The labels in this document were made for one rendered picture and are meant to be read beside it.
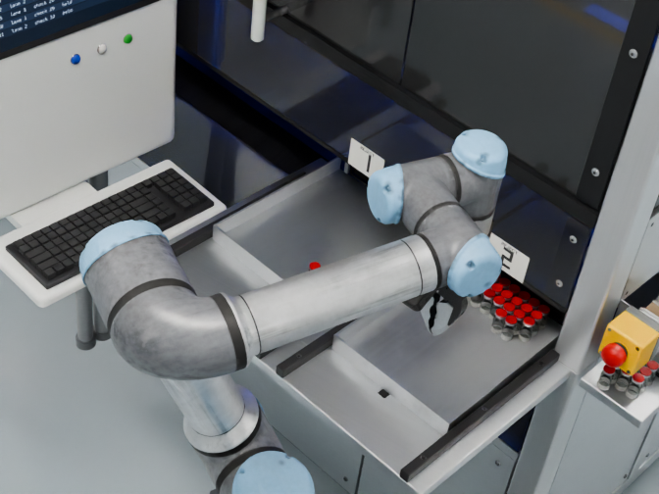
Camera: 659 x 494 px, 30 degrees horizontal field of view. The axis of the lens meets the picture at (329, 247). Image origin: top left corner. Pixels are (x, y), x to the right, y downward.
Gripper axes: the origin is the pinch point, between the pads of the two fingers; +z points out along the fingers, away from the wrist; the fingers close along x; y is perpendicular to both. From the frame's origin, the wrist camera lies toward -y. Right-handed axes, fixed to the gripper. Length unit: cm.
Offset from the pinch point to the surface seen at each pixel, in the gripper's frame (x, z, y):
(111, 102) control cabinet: 89, 12, 8
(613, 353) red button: -18.4, 8.5, 26.6
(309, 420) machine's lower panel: 45, 88, 30
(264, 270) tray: 39.8, 19.3, 4.0
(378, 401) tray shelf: 6.3, 21.6, -1.1
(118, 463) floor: 78, 110, 0
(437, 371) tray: 3.9, 21.4, 11.5
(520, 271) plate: 3.6, 8.4, 29.9
